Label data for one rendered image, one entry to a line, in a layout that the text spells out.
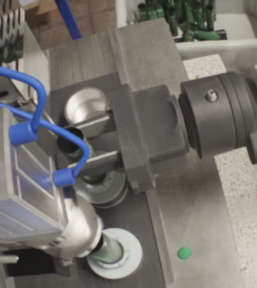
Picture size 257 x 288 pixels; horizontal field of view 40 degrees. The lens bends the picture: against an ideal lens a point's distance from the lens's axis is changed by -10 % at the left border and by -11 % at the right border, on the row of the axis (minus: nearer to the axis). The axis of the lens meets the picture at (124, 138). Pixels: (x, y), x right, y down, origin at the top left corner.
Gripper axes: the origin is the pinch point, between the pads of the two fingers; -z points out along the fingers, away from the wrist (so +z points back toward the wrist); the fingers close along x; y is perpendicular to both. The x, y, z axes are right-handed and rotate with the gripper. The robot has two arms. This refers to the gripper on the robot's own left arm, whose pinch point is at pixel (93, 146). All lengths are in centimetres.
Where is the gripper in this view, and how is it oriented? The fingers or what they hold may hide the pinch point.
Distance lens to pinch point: 43.0
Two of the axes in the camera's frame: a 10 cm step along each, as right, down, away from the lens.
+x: 1.9, 8.8, -4.4
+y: 1.8, 4.1, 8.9
